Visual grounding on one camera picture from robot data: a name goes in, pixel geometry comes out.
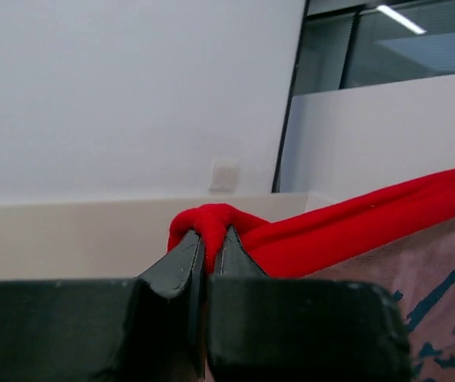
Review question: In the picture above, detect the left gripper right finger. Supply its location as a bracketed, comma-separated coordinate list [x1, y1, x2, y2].
[206, 226, 268, 381]

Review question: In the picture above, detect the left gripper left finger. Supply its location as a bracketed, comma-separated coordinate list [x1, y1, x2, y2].
[105, 231, 205, 381]

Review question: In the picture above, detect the red printed pillowcase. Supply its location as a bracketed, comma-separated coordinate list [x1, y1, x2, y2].
[167, 169, 455, 381]

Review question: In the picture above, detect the glass office partition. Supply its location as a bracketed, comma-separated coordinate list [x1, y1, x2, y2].
[272, 1, 455, 193]

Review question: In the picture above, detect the white wall switch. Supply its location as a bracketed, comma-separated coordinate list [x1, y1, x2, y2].
[209, 158, 239, 193]

